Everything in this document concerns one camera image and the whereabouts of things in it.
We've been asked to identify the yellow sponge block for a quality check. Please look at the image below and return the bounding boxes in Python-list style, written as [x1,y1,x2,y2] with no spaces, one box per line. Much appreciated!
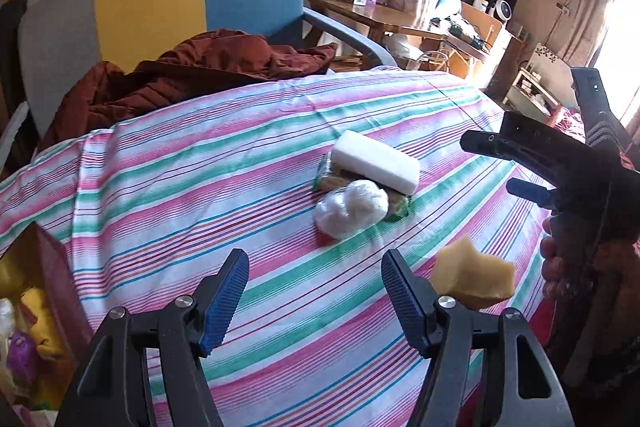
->
[21,287,67,361]

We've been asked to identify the person's right hand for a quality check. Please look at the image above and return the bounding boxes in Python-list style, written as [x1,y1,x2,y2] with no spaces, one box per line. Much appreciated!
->
[540,216,568,301]

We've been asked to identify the purple plastic toy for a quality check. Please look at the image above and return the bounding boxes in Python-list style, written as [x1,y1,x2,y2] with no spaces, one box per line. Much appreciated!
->
[6,331,38,385]

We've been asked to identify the wooden desk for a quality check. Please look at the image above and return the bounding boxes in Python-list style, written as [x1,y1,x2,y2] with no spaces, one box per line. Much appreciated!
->
[308,0,512,89]

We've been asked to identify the white foam block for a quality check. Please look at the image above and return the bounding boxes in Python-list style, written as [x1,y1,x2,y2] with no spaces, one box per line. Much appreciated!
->
[330,130,421,196]

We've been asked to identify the small black speaker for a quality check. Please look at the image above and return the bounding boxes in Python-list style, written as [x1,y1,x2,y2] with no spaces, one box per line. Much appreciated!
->
[488,0,518,23]

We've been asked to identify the gold metal tin box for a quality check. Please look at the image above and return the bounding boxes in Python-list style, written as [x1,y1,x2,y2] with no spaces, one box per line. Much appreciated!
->
[1,223,92,426]

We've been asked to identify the white plastic bag ball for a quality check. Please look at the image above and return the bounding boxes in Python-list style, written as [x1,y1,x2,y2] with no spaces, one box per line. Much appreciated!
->
[312,180,390,239]

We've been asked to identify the striped bed cover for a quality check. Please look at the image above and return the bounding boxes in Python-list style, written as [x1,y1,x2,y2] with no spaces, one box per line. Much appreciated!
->
[1,69,551,426]

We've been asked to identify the dark red blanket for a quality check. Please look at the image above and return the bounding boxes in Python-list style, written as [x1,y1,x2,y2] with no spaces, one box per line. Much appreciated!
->
[38,29,337,152]

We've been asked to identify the black rolled mat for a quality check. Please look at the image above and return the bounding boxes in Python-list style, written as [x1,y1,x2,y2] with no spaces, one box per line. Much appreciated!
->
[0,0,27,117]

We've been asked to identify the tricolour fabric headboard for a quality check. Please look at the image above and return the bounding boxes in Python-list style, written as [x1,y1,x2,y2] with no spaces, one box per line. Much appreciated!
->
[18,0,304,134]

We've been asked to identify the grey bed rail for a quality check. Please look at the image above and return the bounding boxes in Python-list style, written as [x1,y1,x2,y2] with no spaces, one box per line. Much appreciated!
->
[303,8,397,67]

